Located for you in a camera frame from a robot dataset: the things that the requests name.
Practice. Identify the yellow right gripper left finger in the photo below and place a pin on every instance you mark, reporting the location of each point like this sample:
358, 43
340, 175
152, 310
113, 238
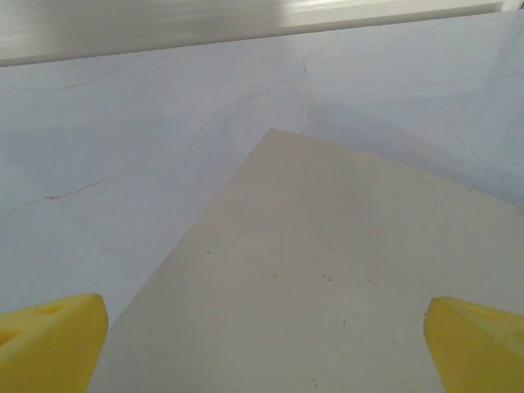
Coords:
49, 352

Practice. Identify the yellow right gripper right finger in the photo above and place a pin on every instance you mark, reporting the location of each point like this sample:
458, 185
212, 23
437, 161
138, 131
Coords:
479, 356

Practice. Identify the beige cardboard folder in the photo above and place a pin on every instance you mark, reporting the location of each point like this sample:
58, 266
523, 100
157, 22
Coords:
311, 266

